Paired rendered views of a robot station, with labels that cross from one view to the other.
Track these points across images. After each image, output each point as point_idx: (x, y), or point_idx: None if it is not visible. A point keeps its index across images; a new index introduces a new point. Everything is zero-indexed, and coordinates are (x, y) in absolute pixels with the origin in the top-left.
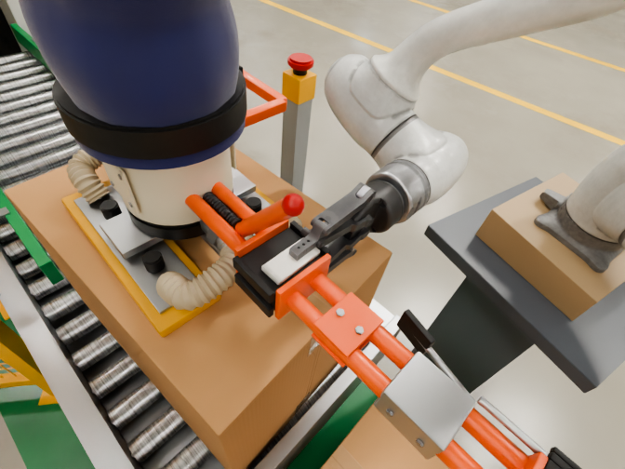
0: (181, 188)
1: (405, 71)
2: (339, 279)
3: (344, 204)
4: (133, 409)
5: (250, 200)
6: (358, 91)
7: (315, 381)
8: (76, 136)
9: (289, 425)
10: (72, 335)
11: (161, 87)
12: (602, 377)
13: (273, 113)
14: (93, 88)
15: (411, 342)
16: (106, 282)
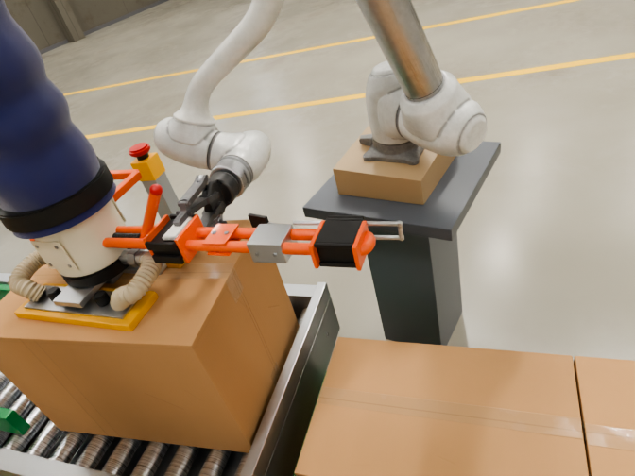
0: (96, 236)
1: (195, 110)
2: None
3: (192, 188)
4: (147, 467)
5: None
6: (176, 136)
7: (275, 351)
8: (24, 229)
9: None
10: (63, 458)
11: (61, 174)
12: (453, 223)
13: (134, 182)
14: (28, 191)
15: None
16: (77, 331)
